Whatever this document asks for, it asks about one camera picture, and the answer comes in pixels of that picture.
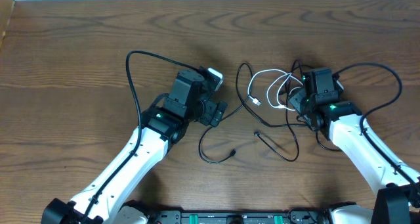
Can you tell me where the white usb cable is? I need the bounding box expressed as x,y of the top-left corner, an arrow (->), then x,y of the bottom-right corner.
247,68 -> 305,112

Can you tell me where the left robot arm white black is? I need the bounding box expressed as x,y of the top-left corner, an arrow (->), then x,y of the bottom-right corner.
41,68 -> 227,223

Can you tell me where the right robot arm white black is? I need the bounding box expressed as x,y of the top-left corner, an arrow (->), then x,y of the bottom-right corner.
289,68 -> 419,224

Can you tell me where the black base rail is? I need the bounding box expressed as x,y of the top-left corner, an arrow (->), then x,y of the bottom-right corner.
148,206 -> 331,224

